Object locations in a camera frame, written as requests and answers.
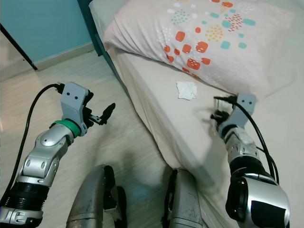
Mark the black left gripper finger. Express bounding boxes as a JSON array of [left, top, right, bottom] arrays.
[[98, 103, 115, 125]]

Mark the white tissue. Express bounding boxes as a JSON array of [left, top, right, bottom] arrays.
[[176, 81, 198, 100]]

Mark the pink patterned pillow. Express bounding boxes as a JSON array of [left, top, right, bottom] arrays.
[[102, 0, 296, 98]]

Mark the cream sheeted mattress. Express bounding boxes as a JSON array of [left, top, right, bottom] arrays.
[[88, 0, 304, 228]]

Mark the grey left robot leg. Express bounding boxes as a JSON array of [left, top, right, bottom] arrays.
[[66, 164, 114, 228]]

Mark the grey robot leg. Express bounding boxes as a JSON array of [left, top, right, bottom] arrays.
[[66, 164, 114, 228], [161, 167, 207, 228]]

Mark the grey right robot leg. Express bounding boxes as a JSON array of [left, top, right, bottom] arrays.
[[161, 167, 207, 228]]

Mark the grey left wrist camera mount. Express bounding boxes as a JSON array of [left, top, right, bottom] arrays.
[[59, 82, 93, 133]]

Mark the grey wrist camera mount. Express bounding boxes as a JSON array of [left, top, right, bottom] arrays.
[[59, 82, 93, 133], [221, 93, 257, 129]]

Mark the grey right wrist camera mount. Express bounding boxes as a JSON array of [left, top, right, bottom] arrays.
[[221, 93, 257, 129]]

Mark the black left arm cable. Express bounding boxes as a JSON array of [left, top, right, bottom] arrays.
[[5, 83, 65, 209]]

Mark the black door frame strip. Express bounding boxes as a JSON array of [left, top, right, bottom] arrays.
[[0, 23, 38, 72]]

